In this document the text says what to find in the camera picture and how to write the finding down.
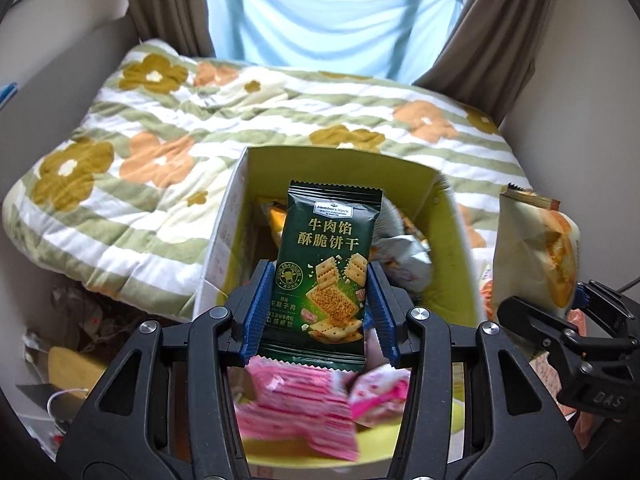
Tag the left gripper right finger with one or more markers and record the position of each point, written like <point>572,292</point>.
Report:
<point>475,408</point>

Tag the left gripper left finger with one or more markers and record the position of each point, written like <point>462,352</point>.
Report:
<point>122,430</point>

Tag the pink white candy bag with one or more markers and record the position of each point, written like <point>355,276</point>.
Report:
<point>379,396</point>

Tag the beige bread snack bag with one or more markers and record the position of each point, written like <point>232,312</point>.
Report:
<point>537,252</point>

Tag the pink striped snack bag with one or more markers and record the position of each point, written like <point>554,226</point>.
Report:
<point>296,402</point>

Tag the grey chip bag cartoon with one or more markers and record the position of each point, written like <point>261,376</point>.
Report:
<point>401,251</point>

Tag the green beef cracker pack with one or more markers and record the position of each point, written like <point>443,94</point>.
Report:
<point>319,285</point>

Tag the yellow-green cardboard box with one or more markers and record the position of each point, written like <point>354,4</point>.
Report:
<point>452,294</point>

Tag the floral striped quilt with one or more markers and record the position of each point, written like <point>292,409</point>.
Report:
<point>127,204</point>

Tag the right brown curtain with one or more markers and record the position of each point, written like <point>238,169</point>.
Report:
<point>490,55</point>

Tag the brown curtain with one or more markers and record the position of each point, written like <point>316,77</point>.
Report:
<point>490,55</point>
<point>181,23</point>

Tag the grey bed headboard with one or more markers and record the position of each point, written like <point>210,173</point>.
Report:
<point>52,103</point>

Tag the left brown curtain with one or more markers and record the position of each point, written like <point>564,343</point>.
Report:
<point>181,23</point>

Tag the light blue window cloth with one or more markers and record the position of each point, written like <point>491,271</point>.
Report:
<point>391,39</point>

